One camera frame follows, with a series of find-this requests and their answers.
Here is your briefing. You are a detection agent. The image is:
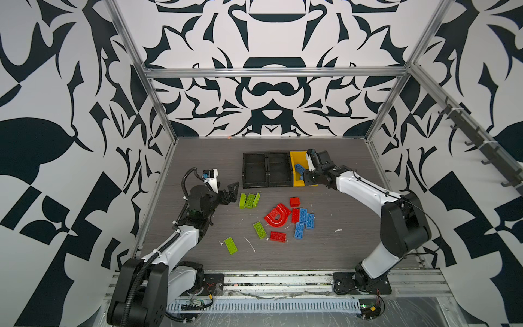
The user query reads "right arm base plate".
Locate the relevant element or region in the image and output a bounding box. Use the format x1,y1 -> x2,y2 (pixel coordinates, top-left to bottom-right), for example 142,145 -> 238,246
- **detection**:
332,272 -> 392,295

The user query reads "wall hook rail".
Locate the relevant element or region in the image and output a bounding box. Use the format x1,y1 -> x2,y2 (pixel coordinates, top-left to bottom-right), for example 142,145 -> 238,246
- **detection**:
439,99 -> 522,196

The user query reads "yellow bin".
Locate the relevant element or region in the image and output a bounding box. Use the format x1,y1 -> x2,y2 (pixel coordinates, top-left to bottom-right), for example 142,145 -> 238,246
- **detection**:
290,151 -> 309,187

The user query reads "red lego arch piece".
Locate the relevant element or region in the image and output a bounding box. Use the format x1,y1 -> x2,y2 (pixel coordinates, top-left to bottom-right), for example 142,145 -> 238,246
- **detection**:
264,203 -> 291,228

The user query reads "blue lego brick front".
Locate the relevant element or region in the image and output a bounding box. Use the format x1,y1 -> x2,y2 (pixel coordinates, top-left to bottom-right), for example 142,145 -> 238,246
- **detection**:
294,222 -> 305,240

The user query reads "small red lego brick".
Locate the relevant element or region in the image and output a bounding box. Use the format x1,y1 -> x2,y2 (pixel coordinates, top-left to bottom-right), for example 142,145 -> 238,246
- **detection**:
290,197 -> 301,208

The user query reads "green lego brick middle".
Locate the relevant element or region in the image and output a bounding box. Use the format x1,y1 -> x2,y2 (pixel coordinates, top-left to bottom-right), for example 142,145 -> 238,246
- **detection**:
253,222 -> 267,239

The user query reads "left black bin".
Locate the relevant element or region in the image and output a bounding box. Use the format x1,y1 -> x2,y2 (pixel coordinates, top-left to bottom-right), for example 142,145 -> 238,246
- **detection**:
242,152 -> 268,189

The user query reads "white cable duct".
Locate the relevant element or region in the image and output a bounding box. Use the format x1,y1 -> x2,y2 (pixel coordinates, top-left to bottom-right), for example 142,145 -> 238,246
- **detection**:
167,298 -> 361,314

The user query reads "black bin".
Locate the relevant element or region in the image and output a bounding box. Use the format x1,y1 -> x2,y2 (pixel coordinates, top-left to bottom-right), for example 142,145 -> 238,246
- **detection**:
242,152 -> 268,189
266,151 -> 294,187

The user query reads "green lego brick front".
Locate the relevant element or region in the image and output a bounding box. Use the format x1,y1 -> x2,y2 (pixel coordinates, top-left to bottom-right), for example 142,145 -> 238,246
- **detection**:
224,237 -> 238,255

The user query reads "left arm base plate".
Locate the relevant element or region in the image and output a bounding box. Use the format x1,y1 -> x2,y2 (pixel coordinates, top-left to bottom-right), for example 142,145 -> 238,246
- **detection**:
182,273 -> 225,296

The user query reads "right circuit board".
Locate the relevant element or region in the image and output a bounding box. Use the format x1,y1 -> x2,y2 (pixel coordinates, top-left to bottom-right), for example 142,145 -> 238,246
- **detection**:
358,302 -> 384,321

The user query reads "left circuit board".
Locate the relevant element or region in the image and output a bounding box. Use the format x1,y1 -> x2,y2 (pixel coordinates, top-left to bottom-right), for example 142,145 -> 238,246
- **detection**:
180,297 -> 214,311

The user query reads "green lego brick cluster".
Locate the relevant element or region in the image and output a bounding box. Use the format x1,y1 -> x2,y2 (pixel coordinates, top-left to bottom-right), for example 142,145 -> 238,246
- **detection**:
238,193 -> 261,209

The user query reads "red lego brick front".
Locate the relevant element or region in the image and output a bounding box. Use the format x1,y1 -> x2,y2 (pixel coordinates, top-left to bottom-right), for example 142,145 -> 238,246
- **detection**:
270,231 -> 287,243

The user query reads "red lego brick upright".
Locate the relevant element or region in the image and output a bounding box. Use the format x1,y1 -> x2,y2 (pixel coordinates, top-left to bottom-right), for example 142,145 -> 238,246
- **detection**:
291,208 -> 300,223

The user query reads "middle black bin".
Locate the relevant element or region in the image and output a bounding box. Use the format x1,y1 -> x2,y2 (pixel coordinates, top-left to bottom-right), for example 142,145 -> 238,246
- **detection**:
266,151 -> 294,187

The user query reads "blue lego brick top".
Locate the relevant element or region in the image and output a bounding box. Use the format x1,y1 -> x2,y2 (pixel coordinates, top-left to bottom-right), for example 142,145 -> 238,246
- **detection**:
295,163 -> 305,175

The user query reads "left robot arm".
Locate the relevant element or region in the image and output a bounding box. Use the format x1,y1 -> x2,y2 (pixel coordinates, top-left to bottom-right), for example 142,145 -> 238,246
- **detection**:
106,183 -> 239,326

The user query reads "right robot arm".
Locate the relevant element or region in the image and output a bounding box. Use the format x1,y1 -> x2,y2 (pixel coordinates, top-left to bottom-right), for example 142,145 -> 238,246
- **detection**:
303,149 -> 432,293

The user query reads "blue lego brick large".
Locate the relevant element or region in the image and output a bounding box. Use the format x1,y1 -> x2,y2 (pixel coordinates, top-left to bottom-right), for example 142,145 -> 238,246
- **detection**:
299,208 -> 315,230

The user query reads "circuit board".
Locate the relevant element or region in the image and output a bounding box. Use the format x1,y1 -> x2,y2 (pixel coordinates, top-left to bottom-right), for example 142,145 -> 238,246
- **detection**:
180,297 -> 214,311
358,302 -> 384,321

